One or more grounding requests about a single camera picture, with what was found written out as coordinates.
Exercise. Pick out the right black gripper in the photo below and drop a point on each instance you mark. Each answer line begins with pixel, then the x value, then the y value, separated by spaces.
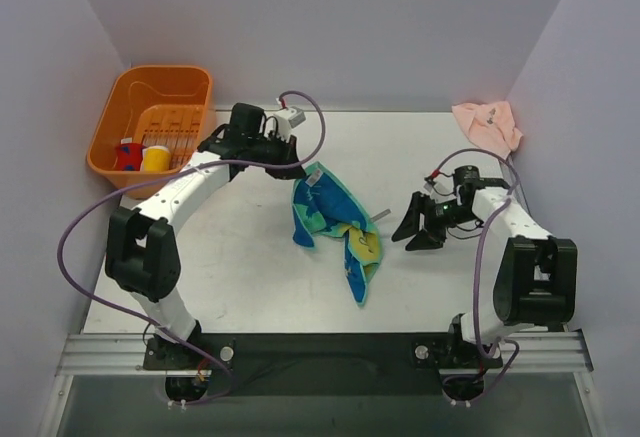
pixel 430 219

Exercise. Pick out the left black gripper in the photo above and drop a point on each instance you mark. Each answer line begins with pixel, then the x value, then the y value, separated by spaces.
pixel 282 155

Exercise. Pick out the green blue yellow towel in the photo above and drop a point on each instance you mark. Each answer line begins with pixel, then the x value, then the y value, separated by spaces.
pixel 323 206

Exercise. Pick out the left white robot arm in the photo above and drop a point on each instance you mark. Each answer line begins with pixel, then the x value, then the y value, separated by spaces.
pixel 142 254

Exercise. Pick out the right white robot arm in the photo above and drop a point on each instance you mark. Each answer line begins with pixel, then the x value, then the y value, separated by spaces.
pixel 535 285

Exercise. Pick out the small grey metal piece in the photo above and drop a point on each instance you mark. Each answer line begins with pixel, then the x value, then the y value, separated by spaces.
pixel 380 215

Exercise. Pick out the pink crumpled towel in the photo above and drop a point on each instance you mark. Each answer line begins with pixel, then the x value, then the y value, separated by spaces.
pixel 490 127

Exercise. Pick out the yellow rolled towel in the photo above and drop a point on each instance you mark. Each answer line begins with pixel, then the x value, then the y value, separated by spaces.
pixel 156 159

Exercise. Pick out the orange plastic basket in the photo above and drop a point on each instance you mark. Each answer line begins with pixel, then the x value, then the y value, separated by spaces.
pixel 165 105

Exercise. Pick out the red rolled towel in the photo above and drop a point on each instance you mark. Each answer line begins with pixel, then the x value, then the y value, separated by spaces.
pixel 129 156

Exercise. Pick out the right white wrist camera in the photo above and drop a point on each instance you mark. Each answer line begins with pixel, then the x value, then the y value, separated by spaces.
pixel 431 186

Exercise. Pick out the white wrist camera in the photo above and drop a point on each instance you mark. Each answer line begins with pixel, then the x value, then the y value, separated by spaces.
pixel 287 119
pixel 431 186

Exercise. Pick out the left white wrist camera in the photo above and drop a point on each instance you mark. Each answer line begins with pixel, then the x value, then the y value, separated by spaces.
pixel 287 119

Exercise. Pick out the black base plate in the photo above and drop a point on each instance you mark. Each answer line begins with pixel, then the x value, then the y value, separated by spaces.
pixel 327 378

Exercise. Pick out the aluminium frame rail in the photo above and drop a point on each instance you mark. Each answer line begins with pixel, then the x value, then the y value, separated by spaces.
pixel 132 354

